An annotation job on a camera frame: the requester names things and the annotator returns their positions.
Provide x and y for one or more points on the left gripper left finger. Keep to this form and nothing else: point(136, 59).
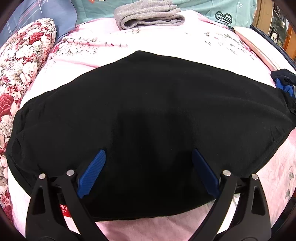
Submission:
point(55, 210)

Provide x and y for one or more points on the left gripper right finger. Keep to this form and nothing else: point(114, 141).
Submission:
point(240, 211)

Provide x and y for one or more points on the black pants with smiley patch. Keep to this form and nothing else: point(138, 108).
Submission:
point(151, 115)

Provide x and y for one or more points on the dark navy blue clothing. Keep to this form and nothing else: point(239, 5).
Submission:
point(285, 81)

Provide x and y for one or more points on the red white floral quilt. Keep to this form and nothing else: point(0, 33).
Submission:
point(22, 57)

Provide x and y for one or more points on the pink floral bedsheet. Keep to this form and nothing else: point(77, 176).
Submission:
point(100, 42)

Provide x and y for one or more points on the teal heart-print blanket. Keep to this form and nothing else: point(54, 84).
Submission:
point(231, 13)

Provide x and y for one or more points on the blue pillow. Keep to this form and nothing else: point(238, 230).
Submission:
point(17, 14)

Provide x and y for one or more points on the grey folded garment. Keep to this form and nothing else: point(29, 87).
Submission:
point(147, 13)

